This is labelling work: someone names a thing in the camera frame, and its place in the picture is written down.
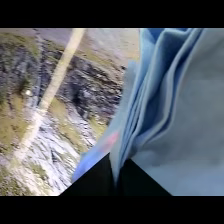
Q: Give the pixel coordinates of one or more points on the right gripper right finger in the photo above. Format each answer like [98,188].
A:
[140,181]

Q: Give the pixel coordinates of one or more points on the light blue shirt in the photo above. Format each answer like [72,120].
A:
[180,110]

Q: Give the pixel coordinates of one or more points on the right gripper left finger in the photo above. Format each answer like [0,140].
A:
[96,181]

